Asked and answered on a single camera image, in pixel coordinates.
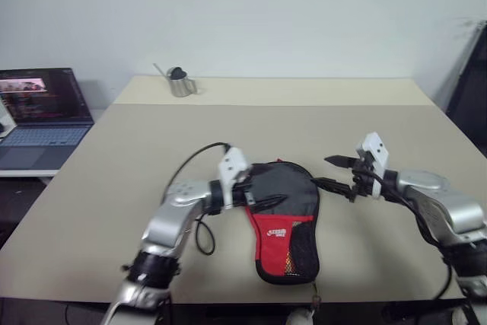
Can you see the red black grey paddle case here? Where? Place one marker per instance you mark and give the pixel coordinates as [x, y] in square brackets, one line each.
[274, 233]

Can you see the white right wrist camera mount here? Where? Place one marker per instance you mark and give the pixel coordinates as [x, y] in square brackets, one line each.
[376, 148]

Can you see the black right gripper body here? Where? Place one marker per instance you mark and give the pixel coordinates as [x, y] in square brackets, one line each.
[363, 182]

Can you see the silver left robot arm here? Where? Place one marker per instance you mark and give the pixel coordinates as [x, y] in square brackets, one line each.
[167, 222]

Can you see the white side desk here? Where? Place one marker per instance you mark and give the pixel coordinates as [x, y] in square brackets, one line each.
[23, 173]

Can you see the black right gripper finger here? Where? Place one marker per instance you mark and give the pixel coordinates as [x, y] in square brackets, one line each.
[336, 187]
[342, 161]

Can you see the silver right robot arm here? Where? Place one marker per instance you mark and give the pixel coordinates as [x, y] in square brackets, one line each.
[456, 211]

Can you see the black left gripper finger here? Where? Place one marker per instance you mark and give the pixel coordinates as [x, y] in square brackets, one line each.
[268, 198]
[264, 206]

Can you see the small steel watering can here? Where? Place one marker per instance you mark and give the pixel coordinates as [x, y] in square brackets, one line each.
[180, 87]

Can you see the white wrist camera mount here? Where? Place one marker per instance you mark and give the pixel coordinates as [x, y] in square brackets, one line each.
[232, 165]
[376, 148]

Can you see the open dark laptop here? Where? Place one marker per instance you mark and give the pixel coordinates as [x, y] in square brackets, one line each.
[42, 142]

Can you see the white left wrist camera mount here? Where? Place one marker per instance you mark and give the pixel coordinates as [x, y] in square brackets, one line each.
[232, 165]

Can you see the black rounded object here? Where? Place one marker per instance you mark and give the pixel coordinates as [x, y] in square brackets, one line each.
[177, 73]

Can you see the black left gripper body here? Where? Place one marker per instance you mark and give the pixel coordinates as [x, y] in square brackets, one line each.
[241, 195]

